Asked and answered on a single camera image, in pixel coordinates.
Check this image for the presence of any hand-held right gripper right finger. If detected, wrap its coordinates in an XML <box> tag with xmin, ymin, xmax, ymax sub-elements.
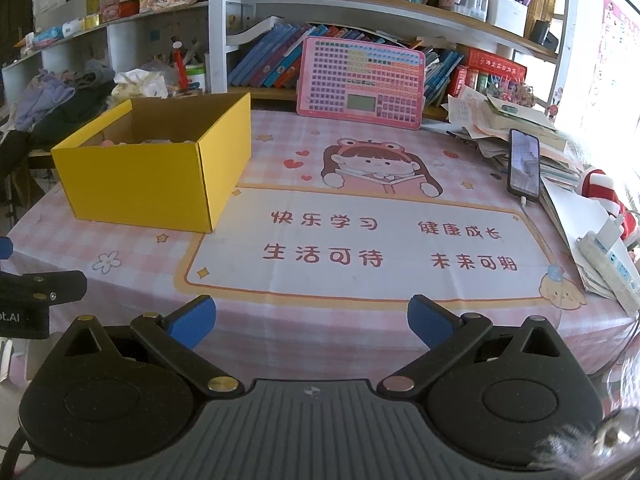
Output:
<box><xmin>376</xmin><ymin>295</ymin><xmax>581</xmax><ymax>401</ymax></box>

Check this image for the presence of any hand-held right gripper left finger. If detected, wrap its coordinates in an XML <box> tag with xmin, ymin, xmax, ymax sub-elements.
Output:
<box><xmin>47</xmin><ymin>295</ymin><xmax>246</xmax><ymax>401</ymax></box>

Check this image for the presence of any yellow cardboard box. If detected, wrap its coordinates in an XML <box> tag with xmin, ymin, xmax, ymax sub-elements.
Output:
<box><xmin>51</xmin><ymin>92</ymin><xmax>252</xmax><ymax>234</ymax></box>

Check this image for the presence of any pink printed tablecloth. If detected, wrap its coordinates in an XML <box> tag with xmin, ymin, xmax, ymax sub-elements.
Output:
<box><xmin>10</xmin><ymin>107</ymin><xmax>640</xmax><ymax>376</ymax></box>

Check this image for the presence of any pile of clothes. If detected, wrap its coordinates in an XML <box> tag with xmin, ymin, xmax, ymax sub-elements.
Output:
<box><xmin>12</xmin><ymin>62</ymin><xmax>119</xmax><ymax>134</ymax></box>

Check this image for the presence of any stack of white notebooks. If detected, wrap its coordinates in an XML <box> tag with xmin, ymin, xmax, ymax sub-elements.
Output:
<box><xmin>540</xmin><ymin>177</ymin><xmax>640</xmax><ymax>312</ymax></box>

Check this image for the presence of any black smartphone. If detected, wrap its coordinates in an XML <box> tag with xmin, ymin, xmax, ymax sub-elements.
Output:
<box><xmin>506</xmin><ymin>128</ymin><xmax>542</xmax><ymax>203</ymax></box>

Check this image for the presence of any grey fluffy pompom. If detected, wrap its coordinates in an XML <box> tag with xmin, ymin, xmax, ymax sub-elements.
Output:
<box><xmin>532</xmin><ymin>407</ymin><xmax>640</xmax><ymax>472</ymax></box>

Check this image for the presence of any white power strip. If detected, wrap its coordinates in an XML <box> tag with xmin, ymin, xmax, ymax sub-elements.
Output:
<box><xmin>576</xmin><ymin>230</ymin><xmax>640</xmax><ymax>317</ymax></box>

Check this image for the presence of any white plug charger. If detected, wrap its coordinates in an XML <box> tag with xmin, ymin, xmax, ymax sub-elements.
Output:
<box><xmin>597</xmin><ymin>212</ymin><xmax>626</xmax><ymax>252</ymax></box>

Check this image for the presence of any crumpled white plastic bag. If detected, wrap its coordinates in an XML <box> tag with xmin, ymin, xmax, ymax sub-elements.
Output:
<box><xmin>112</xmin><ymin>70</ymin><xmax>169</xmax><ymax>101</ymax></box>

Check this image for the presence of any pile of papers and books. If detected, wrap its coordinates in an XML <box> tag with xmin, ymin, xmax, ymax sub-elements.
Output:
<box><xmin>445</xmin><ymin>85</ymin><xmax>584</xmax><ymax>177</ymax></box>

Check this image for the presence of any red white plush toy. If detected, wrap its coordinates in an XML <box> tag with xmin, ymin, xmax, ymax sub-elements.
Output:
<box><xmin>577</xmin><ymin>166</ymin><xmax>640</xmax><ymax>248</ymax></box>

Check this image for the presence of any row of slanted books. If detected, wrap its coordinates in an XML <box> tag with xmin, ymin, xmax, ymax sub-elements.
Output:
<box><xmin>422</xmin><ymin>47</ymin><xmax>464</xmax><ymax>107</ymax></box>

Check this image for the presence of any green white pen cup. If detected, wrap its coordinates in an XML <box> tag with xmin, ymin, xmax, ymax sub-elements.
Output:
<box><xmin>185</xmin><ymin>62</ymin><xmax>207</xmax><ymax>93</ymax></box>

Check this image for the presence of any pink learning tablet board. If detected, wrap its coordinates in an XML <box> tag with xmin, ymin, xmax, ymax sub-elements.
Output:
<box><xmin>296</xmin><ymin>36</ymin><xmax>427</xmax><ymax>132</ymax></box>

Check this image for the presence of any white side shelf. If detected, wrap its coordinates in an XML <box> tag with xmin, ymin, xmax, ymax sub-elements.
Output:
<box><xmin>0</xmin><ymin>2</ymin><xmax>211</xmax><ymax>106</ymax></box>

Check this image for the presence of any red boxed book set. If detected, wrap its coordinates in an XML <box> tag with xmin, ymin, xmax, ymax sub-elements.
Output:
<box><xmin>447</xmin><ymin>46</ymin><xmax>528</xmax><ymax>98</ymax></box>

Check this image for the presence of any row of blue books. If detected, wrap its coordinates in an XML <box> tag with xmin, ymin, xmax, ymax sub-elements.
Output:
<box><xmin>227</xmin><ymin>22</ymin><xmax>314</xmax><ymax>90</ymax></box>

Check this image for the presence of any white bookshelf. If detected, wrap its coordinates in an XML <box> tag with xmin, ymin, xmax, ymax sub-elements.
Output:
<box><xmin>207</xmin><ymin>0</ymin><xmax>569</xmax><ymax>122</ymax></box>

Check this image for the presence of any black desk box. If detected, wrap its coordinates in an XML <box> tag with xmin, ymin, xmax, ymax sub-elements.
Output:
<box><xmin>530</xmin><ymin>19</ymin><xmax>560</xmax><ymax>52</ymax></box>

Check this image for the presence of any white storage box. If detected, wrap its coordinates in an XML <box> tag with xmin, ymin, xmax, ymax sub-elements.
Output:
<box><xmin>487</xmin><ymin>0</ymin><xmax>529</xmax><ymax>37</ymax></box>

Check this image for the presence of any row of brown books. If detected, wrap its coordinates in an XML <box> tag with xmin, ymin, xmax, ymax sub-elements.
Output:
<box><xmin>525</xmin><ymin>0</ymin><xmax>562</xmax><ymax>36</ymax></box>

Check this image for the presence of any white charging cable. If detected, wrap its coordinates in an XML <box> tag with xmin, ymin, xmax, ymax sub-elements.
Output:
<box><xmin>519</xmin><ymin>197</ymin><xmax>564</xmax><ymax>321</ymax></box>

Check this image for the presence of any pink wall poster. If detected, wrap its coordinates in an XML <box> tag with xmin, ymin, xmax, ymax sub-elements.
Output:
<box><xmin>585</xmin><ymin>0</ymin><xmax>640</xmax><ymax>132</ymax></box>

